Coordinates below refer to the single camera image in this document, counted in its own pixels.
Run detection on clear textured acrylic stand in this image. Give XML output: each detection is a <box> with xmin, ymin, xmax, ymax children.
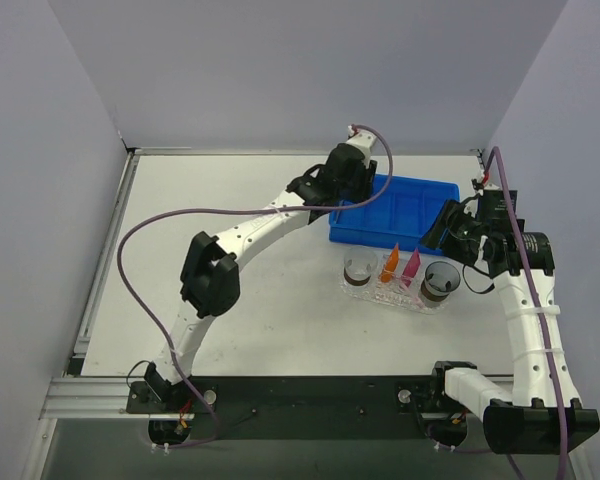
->
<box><xmin>374</xmin><ymin>255</ymin><xmax>424</xmax><ymax>310</ymax></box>

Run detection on pink toothpaste tube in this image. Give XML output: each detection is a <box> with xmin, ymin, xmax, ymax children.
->
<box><xmin>402</xmin><ymin>248</ymin><xmax>421</xmax><ymax>279</ymax></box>

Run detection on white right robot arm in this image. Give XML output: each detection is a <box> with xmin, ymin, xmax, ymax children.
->
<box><xmin>420</xmin><ymin>190</ymin><xmax>600</xmax><ymax>455</ymax></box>

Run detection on blue tinted cup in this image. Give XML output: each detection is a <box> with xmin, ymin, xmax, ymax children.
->
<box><xmin>419</xmin><ymin>261</ymin><xmax>461</xmax><ymax>308</ymax></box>

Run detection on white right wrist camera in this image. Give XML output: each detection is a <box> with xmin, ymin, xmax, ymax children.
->
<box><xmin>472</xmin><ymin>171</ymin><xmax>490</xmax><ymax>196</ymax></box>

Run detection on clear textured oval tray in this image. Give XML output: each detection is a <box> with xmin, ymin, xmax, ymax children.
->
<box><xmin>340</xmin><ymin>255</ymin><xmax>448</xmax><ymax>315</ymax></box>

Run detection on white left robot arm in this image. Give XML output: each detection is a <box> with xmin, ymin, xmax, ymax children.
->
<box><xmin>144</xmin><ymin>133</ymin><xmax>377</xmax><ymax>412</ymax></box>

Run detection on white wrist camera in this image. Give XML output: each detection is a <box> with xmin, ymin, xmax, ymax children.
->
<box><xmin>472</xmin><ymin>171</ymin><xmax>490</xmax><ymax>196</ymax></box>
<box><xmin>346</xmin><ymin>124</ymin><xmax>378</xmax><ymax>161</ymax></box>

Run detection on aluminium frame rail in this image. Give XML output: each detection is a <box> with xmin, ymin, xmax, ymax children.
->
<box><xmin>40</xmin><ymin>375</ymin><xmax>154</xmax><ymax>420</ymax></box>

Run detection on clear cup brown band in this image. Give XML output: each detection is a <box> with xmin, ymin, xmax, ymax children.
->
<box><xmin>343</xmin><ymin>246</ymin><xmax>378</xmax><ymax>287</ymax></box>

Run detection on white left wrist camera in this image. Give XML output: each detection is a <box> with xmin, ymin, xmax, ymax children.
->
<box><xmin>346</xmin><ymin>124</ymin><xmax>378</xmax><ymax>161</ymax></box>

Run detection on orange toothpaste tube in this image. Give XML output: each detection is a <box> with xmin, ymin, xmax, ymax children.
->
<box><xmin>379</xmin><ymin>243</ymin><xmax>400</xmax><ymax>283</ymax></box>

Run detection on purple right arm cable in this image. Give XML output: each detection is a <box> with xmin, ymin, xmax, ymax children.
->
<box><xmin>429</xmin><ymin>146</ymin><xmax>571</xmax><ymax>480</ymax></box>

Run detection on pink toothbrush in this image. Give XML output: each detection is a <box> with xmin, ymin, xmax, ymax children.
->
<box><xmin>398</xmin><ymin>277</ymin><xmax>424</xmax><ymax>308</ymax></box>

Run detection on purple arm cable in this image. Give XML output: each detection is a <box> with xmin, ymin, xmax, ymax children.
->
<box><xmin>429</xmin><ymin>146</ymin><xmax>571</xmax><ymax>480</ymax></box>
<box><xmin>116</xmin><ymin>123</ymin><xmax>394</xmax><ymax>449</ymax></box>

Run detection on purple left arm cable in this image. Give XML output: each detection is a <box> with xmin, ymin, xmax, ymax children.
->
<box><xmin>116</xmin><ymin>123</ymin><xmax>394</xmax><ymax>449</ymax></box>

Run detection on blue plastic divided bin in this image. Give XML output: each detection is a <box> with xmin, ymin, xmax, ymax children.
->
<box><xmin>329</xmin><ymin>174</ymin><xmax>459</xmax><ymax>251</ymax></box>

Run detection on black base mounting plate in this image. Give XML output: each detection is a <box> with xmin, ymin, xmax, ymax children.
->
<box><xmin>126</xmin><ymin>376</ymin><xmax>471</xmax><ymax>446</ymax></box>

